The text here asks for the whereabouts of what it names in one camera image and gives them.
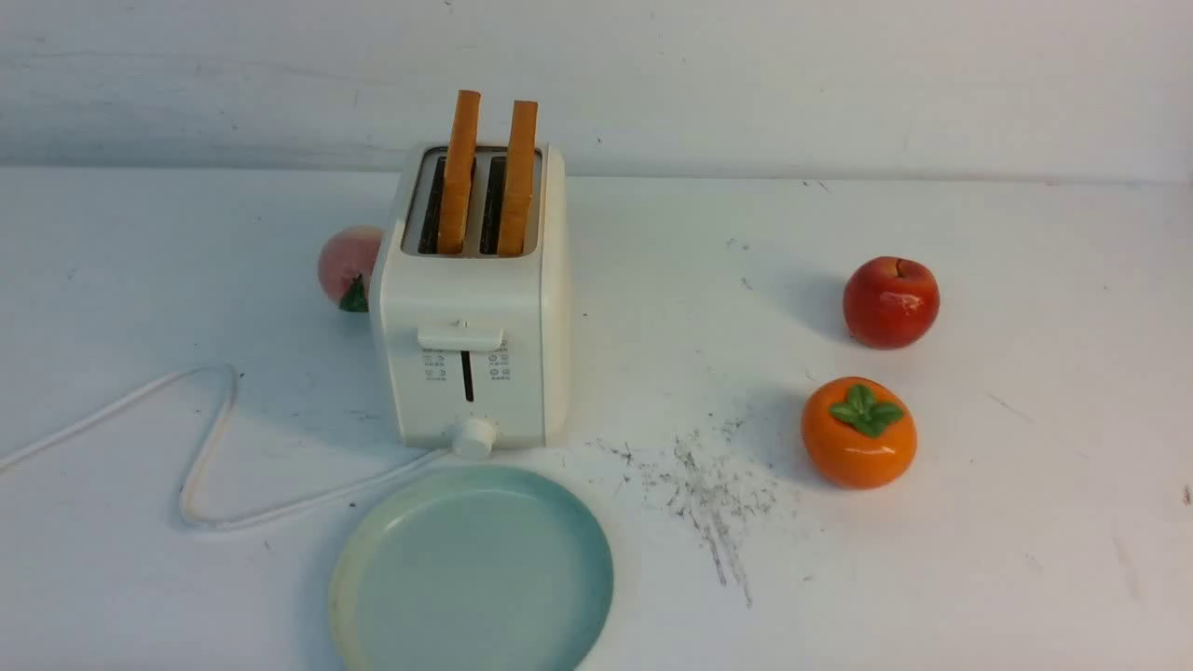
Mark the toast slice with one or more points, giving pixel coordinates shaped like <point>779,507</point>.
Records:
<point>458,174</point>
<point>518,179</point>

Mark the white two-slot toaster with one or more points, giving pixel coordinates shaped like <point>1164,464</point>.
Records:
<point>475,348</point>

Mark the pink peach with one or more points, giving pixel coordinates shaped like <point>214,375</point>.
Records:
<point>346,265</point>

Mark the light blue round plate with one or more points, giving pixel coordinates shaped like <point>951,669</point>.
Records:
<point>473,568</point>

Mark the orange persimmon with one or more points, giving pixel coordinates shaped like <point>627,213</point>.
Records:
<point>858,434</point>

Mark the red apple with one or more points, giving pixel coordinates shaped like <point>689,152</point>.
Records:
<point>890,302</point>

